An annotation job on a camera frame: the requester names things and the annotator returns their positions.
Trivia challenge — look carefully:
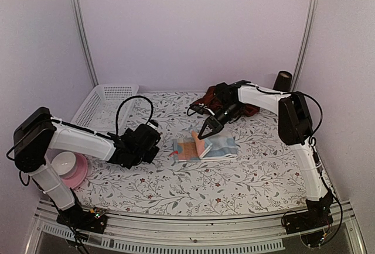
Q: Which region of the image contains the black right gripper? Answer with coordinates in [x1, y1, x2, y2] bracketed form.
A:
[198, 102, 243, 140]

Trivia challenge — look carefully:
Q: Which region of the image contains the blue orange patterned towel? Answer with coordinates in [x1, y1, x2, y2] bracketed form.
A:
[169, 129, 238, 163]

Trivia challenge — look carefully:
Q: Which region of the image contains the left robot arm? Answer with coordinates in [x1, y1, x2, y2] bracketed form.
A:
[6, 107, 161, 227]

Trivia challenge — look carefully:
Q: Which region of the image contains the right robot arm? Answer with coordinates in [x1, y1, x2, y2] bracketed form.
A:
[198, 80, 333, 228]

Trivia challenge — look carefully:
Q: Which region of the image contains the dark red towel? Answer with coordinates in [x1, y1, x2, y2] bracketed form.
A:
[192, 86, 260, 118]

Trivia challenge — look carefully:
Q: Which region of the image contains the white plastic basket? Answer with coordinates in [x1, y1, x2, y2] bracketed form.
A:
[71, 84, 139, 133]

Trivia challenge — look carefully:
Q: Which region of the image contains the pink plate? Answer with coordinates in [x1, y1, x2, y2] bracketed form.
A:
[62, 153, 88, 189]

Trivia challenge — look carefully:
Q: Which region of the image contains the white bowl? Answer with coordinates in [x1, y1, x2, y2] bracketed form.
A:
[51, 152, 77, 179]

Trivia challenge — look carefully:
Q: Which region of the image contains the floral tablecloth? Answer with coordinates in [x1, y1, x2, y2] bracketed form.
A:
[75, 92, 328, 217]

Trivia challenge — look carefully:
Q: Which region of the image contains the black cylinder cup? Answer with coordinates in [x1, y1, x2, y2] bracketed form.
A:
[272, 71, 292, 92]

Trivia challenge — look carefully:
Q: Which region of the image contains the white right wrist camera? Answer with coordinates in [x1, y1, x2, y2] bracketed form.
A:
[187, 104, 214, 116]

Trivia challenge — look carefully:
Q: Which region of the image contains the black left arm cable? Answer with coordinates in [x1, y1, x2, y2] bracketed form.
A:
[115, 95, 154, 132]

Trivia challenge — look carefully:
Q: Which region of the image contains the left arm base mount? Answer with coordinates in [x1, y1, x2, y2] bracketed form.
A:
[56, 206, 108, 234]

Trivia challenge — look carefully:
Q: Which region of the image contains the front aluminium rail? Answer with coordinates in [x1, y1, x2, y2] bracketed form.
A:
[25, 199, 370, 253]

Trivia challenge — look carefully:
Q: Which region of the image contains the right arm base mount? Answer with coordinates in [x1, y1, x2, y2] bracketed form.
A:
[281, 197, 333, 234]

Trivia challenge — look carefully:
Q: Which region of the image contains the right aluminium frame post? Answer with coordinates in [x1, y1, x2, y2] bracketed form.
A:
[291, 0, 319, 91]

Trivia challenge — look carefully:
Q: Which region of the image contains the aluminium frame post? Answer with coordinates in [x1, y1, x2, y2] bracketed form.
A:
[291, 0, 319, 91]
[70, 0, 99, 87]

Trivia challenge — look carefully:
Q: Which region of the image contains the left aluminium frame post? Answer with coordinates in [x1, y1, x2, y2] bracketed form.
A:
[70, 0, 99, 87]

